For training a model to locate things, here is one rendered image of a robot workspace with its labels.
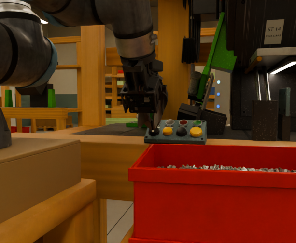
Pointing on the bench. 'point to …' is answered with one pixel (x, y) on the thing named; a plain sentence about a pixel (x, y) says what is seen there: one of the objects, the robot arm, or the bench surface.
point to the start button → (196, 131)
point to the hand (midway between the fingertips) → (152, 123)
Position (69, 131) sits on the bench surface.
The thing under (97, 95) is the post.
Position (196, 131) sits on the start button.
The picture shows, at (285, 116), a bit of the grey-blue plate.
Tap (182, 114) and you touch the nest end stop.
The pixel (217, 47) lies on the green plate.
